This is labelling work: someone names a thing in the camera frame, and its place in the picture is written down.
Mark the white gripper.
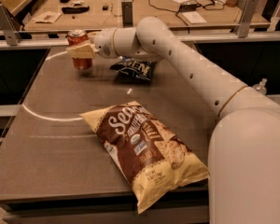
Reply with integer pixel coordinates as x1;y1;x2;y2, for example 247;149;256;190
66;28;117;59

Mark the red coke can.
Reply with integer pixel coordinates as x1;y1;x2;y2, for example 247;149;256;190
67;29;92;70

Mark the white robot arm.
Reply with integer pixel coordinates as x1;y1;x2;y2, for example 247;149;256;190
67;17;280;224

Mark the wooden back table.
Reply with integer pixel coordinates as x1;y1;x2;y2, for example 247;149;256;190
25;0;242;32

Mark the small black object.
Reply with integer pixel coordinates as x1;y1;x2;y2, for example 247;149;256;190
102;5;109;10

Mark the black flat device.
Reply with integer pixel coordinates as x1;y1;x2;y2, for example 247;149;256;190
62;6;90;14

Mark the blue chip bag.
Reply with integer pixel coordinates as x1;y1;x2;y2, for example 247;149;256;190
109;57;156;83

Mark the paper note left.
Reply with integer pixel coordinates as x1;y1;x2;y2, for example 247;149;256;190
33;11;62;24

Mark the black power adapter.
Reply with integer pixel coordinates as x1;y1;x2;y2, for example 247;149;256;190
179;3;200;12

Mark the white paper sheet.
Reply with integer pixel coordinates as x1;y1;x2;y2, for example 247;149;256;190
182;11;206;24

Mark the brown and cream chip bag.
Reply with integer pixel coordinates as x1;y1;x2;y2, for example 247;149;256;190
81;101;208;213

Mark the clear sanitizer bottle right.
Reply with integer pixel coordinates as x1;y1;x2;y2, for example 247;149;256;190
253;78;267;95

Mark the middle metal bracket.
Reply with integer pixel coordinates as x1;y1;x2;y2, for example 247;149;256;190
121;1;133;27

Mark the metal bracket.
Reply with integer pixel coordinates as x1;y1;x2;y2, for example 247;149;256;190
0;3;21;46
121;1;133;27
235;0;259;38

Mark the left metal bracket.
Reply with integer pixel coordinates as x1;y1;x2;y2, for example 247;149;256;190
0;3;21;46

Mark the black cable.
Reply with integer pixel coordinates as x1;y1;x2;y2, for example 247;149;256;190
147;0;226;27

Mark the right metal bracket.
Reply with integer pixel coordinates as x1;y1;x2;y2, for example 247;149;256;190
235;0;259;38

